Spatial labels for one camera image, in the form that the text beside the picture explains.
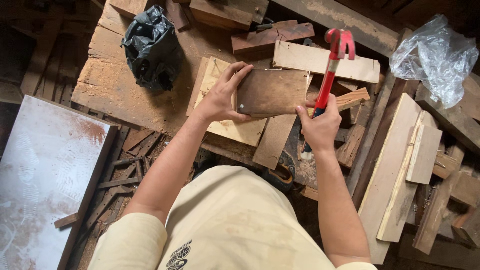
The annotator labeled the person's left hand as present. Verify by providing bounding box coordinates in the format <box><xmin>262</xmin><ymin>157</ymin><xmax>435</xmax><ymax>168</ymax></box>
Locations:
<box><xmin>193</xmin><ymin>61</ymin><xmax>255</xmax><ymax>123</ymax></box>

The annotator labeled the person's right hand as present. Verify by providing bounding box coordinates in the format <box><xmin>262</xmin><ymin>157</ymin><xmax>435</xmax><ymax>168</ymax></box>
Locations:
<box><xmin>296</xmin><ymin>93</ymin><xmax>353</xmax><ymax>153</ymax></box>

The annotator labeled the red claw hammer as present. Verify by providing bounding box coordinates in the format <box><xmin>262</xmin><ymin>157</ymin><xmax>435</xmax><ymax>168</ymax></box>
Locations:
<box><xmin>300</xmin><ymin>28</ymin><xmax>356</xmax><ymax>161</ymax></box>

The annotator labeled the dark brown wooden board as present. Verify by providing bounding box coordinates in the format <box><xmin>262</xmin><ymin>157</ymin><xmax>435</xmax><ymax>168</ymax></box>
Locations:
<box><xmin>236</xmin><ymin>69</ymin><xmax>308</xmax><ymax>117</ymax></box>

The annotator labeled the reddish weathered wood piece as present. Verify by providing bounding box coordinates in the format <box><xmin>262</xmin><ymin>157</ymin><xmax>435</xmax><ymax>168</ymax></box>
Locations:
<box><xmin>335</xmin><ymin>123</ymin><xmax>367</xmax><ymax>169</ymax></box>

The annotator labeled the light plywood board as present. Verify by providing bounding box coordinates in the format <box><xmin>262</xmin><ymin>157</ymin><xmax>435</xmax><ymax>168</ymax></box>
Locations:
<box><xmin>185</xmin><ymin>56</ymin><xmax>268</xmax><ymax>148</ymax></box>

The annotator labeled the small pale wood wedge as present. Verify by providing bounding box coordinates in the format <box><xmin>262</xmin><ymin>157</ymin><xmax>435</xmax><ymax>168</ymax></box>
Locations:
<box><xmin>307</xmin><ymin>87</ymin><xmax>371</xmax><ymax>116</ymax></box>

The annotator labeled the brown hardboard strip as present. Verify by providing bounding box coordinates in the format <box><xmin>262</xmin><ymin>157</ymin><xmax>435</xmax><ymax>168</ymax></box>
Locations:
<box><xmin>252</xmin><ymin>114</ymin><xmax>298</xmax><ymax>170</ymax></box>

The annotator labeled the pale wide wooden plank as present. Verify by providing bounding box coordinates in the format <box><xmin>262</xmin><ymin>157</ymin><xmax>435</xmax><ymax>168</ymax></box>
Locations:
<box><xmin>272</xmin><ymin>40</ymin><xmax>381</xmax><ymax>84</ymax></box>

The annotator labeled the long pale wooden plank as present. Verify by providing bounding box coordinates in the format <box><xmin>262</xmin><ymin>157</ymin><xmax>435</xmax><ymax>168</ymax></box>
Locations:
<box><xmin>358</xmin><ymin>92</ymin><xmax>423</xmax><ymax>265</ymax></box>

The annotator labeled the black plastic bag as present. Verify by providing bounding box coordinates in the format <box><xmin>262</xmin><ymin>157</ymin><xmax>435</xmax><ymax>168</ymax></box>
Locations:
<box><xmin>120</xmin><ymin>5</ymin><xmax>185</xmax><ymax>92</ymax></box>

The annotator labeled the reddish brown wood block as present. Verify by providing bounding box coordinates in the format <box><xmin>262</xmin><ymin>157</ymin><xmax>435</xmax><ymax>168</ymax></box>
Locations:
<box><xmin>231</xmin><ymin>20</ymin><xmax>315</xmax><ymax>55</ymax></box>

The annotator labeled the thick brown wood block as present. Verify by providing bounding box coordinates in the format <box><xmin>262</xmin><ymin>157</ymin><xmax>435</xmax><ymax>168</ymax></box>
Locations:
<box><xmin>189</xmin><ymin>0</ymin><xmax>269</xmax><ymax>31</ymax></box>

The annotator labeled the narrow reddish wood strip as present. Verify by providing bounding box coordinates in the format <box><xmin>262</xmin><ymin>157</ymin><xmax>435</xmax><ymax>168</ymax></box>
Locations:
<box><xmin>165</xmin><ymin>0</ymin><xmax>190</xmax><ymax>32</ymax></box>

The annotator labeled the short pale wood block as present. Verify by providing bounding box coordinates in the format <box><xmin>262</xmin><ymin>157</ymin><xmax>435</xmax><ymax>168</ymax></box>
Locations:
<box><xmin>405</xmin><ymin>124</ymin><xmax>443</xmax><ymax>185</ymax></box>

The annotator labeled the pale thin wood strip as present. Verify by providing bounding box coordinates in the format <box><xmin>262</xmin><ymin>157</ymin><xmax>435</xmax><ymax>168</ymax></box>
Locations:
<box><xmin>376</xmin><ymin>110</ymin><xmax>438</xmax><ymax>243</ymax></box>

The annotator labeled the dusty wooden beam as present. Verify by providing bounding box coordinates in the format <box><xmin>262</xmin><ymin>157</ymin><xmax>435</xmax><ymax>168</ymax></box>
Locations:
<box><xmin>270</xmin><ymin>0</ymin><xmax>400</xmax><ymax>58</ymax></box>

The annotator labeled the heap of dark wood slats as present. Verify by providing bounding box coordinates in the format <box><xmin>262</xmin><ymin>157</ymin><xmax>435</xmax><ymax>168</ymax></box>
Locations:
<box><xmin>53</xmin><ymin>125</ymin><xmax>166</xmax><ymax>263</ymax></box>

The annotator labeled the person's beige shirt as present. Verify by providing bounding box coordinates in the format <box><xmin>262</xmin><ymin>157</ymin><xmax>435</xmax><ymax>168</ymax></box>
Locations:
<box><xmin>88</xmin><ymin>165</ymin><xmax>378</xmax><ymax>270</ymax></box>

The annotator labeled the clear plastic bag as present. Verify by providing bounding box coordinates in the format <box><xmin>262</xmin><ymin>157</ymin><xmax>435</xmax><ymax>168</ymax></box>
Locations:
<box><xmin>389</xmin><ymin>14</ymin><xmax>480</xmax><ymax>110</ymax></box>

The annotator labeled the heap of wood offcuts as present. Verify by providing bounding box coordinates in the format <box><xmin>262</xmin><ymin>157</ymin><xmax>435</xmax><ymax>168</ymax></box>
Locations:
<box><xmin>397</xmin><ymin>73</ymin><xmax>480</xmax><ymax>270</ymax></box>

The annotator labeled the white laminated panel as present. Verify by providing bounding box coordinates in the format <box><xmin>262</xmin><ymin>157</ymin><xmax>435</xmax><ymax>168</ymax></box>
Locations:
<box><xmin>0</xmin><ymin>94</ymin><xmax>119</xmax><ymax>270</ymax></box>

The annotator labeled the hand saw with dark handle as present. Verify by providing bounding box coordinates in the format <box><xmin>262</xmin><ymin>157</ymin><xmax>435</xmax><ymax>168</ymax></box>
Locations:
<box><xmin>261</xmin><ymin>119</ymin><xmax>320</xmax><ymax>193</ymax></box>

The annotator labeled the black tool handle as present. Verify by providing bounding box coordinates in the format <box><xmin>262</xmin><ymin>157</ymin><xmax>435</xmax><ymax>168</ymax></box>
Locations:
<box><xmin>255</xmin><ymin>18</ymin><xmax>275</xmax><ymax>32</ymax></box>

